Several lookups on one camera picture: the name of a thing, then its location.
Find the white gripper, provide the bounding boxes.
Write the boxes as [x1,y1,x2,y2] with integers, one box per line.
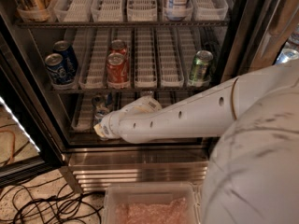
[93,110,124,139]

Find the redbull can shelf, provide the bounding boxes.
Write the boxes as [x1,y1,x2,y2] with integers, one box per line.
[93,107,109,125]
[92,93,113,109]

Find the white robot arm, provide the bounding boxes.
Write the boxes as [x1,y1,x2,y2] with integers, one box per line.
[95,61,299,224]

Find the steel fridge base grille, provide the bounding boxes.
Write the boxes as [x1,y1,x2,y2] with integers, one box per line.
[60,148,208,193]

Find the front red coke can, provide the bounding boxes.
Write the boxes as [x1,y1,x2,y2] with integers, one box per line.
[106,53,128,83]

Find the red coke can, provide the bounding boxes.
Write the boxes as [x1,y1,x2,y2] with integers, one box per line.
[106,53,128,83]
[109,39,128,56]

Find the front blue pepsi can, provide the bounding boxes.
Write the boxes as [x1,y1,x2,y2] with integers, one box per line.
[45,53,74,85]

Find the blue pepsi can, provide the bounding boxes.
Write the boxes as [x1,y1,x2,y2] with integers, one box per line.
[53,40,78,76]
[45,53,74,85]

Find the rear red coke can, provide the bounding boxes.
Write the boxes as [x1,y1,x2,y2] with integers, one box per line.
[109,39,128,56]

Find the open fridge door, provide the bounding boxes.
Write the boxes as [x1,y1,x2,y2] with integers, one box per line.
[0,35,63,188]

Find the rear blue pepsi can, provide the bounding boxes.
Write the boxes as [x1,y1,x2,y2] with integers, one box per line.
[53,40,78,76]

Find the green soda can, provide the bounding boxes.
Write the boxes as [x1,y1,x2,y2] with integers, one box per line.
[189,50,213,84]

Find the right fridge glass door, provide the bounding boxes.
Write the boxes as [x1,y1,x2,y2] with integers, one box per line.
[211,0,299,85]

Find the redbull can behind glass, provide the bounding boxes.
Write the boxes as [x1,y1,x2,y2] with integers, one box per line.
[276,49,299,64]

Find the clear water bottle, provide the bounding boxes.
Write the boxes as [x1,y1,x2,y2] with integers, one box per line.
[140,91,154,97]

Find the left clear plastic bin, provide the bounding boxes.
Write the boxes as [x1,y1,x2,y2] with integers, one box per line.
[102,182,201,224]

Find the black cables on floor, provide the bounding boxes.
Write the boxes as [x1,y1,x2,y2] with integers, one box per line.
[0,175,104,224]

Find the orange cable on floor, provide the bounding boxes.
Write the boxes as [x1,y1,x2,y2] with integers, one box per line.
[0,128,17,166]

